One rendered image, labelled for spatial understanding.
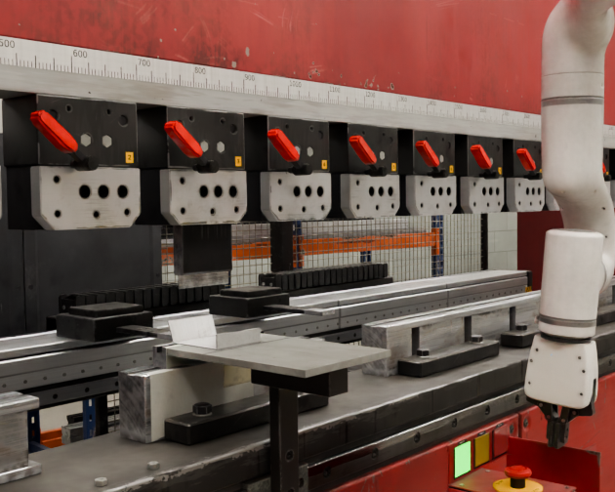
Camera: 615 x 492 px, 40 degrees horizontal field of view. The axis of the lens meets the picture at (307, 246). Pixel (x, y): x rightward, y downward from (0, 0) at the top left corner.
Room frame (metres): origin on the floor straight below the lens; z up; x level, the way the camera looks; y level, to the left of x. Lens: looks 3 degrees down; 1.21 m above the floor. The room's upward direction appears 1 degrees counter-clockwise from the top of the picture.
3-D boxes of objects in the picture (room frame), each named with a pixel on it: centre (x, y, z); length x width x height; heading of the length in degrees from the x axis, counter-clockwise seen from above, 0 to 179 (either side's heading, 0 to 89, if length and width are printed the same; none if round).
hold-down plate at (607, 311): (2.31, -0.81, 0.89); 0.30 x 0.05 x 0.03; 139
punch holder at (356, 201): (1.57, -0.09, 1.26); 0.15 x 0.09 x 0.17; 139
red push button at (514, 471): (1.24, -0.31, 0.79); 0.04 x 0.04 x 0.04
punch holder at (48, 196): (1.12, 0.30, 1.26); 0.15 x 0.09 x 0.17; 139
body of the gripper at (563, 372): (1.30, -0.39, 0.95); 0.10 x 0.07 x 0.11; 51
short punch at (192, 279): (1.29, 0.16, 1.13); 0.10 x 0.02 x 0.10; 139
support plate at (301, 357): (1.19, 0.04, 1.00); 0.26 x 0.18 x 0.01; 49
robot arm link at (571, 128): (1.32, -0.42, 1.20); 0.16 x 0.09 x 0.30; 144
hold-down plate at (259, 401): (1.28, 0.09, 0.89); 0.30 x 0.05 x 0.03; 139
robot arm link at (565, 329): (1.30, -0.39, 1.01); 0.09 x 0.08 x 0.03; 51
